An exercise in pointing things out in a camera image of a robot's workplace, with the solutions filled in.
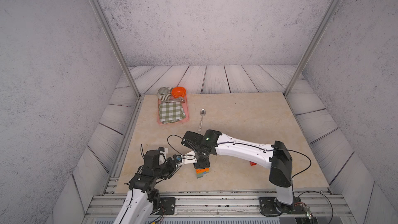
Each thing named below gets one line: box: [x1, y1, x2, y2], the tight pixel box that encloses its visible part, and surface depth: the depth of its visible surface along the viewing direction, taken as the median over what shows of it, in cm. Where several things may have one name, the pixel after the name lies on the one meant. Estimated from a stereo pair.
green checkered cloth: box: [159, 101, 187, 124], surface depth 111 cm
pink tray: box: [157, 93, 190, 125], surface depth 110 cm
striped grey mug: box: [157, 86, 173, 102], surface depth 120 cm
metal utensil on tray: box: [161, 96, 186, 104], surface depth 117 cm
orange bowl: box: [171, 86, 187, 99], surface depth 121 cm
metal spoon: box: [197, 108, 207, 133], surface depth 110 cm
